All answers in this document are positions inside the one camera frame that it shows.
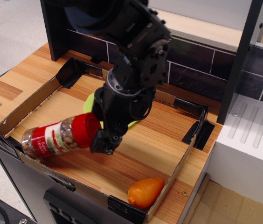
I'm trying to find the dark shelf frame with tiles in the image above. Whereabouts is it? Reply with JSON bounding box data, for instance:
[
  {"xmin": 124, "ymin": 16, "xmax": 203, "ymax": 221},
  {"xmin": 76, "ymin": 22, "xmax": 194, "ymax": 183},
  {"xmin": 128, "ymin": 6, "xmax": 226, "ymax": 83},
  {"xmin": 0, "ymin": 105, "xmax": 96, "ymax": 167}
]
[{"xmin": 41, "ymin": 0, "xmax": 263, "ymax": 123}]

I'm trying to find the orange plastic toy carrot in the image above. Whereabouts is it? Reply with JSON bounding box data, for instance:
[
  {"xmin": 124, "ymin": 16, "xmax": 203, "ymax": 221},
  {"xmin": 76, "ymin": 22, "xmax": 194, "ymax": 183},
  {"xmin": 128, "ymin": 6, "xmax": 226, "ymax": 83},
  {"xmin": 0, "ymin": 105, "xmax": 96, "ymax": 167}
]
[{"xmin": 127, "ymin": 178, "xmax": 165, "ymax": 209}]

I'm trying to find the white grooved drainboard unit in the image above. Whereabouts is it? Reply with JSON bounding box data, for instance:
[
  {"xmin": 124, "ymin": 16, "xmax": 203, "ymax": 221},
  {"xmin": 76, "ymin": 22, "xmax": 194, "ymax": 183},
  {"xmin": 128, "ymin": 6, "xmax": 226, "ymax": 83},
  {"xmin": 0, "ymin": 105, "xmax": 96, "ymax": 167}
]
[{"xmin": 208, "ymin": 95, "xmax": 263, "ymax": 204}]

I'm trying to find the taped cardboard fence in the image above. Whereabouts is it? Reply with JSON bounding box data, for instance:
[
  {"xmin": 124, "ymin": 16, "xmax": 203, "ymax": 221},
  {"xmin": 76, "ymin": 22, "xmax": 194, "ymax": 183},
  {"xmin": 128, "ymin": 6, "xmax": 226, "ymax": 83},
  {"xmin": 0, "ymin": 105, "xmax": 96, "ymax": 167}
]
[{"xmin": 0, "ymin": 58, "xmax": 221, "ymax": 224}]

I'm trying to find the red-lidded basil leaves bottle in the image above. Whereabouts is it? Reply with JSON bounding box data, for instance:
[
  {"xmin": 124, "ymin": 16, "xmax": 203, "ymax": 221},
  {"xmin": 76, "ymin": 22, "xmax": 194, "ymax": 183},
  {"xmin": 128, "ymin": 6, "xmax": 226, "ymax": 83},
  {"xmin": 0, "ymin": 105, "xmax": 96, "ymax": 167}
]
[{"xmin": 22, "ymin": 112, "xmax": 101, "ymax": 160}]

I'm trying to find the black oven control panel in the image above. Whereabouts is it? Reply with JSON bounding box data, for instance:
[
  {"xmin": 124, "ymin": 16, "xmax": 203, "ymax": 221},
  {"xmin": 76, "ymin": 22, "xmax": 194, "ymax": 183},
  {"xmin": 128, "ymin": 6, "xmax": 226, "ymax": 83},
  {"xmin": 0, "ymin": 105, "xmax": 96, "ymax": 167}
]
[{"xmin": 43, "ymin": 190, "xmax": 97, "ymax": 224}]

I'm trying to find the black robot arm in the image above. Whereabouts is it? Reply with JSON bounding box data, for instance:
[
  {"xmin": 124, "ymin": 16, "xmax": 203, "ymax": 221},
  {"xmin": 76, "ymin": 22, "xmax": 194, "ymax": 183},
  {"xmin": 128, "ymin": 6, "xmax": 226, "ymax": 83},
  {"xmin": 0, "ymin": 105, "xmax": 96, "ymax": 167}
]
[{"xmin": 42, "ymin": 0, "xmax": 171, "ymax": 154}]

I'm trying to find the light green plastic plate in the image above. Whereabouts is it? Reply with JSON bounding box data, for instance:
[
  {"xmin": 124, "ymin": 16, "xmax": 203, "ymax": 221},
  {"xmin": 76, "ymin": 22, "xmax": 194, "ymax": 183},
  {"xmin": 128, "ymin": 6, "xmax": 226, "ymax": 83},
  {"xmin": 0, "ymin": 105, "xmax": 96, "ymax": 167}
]
[{"xmin": 83, "ymin": 93, "xmax": 137, "ymax": 128}]

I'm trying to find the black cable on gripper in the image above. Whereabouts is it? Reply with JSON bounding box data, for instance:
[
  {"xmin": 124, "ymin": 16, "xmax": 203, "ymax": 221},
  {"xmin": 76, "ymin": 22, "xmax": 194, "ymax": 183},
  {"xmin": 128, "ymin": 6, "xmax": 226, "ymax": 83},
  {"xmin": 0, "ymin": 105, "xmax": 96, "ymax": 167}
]
[{"xmin": 130, "ymin": 89, "xmax": 156, "ymax": 121}]

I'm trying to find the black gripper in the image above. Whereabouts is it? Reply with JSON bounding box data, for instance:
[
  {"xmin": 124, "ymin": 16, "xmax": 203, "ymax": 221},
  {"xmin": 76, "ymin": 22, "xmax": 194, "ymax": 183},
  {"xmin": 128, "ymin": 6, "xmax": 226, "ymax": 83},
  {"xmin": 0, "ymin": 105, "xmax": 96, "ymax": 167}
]
[{"xmin": 90, "ymin": 85, "xmax": 156, "ymax": 155}]

